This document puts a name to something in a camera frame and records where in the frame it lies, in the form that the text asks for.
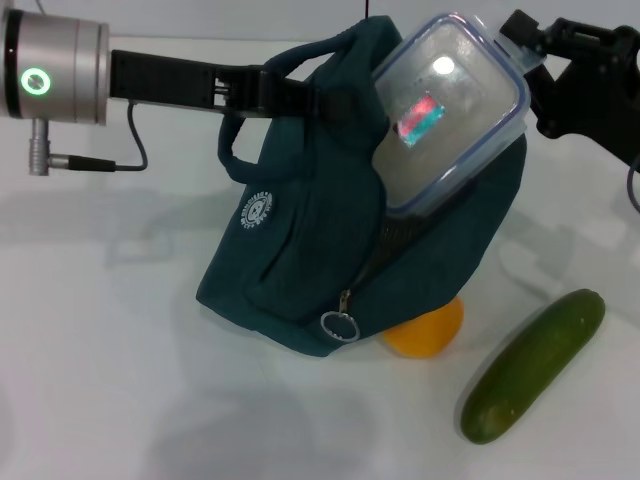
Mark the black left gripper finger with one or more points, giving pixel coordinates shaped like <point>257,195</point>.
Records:
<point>247,114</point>
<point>320,102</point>

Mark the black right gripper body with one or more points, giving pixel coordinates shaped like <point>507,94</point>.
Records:
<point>590,85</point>

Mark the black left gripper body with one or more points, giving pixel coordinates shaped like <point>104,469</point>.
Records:
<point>170,80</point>

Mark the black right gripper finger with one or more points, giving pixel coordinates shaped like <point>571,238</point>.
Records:
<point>522,30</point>

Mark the clear blue-rimmed food container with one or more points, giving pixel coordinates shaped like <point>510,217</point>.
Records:
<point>450,105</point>

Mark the dark teal lunch bag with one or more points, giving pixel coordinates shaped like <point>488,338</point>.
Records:
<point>310,240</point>

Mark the yellow orange pear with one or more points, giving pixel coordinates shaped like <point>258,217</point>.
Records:
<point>425,335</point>

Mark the green cucumber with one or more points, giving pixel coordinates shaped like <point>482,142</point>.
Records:
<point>530,365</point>

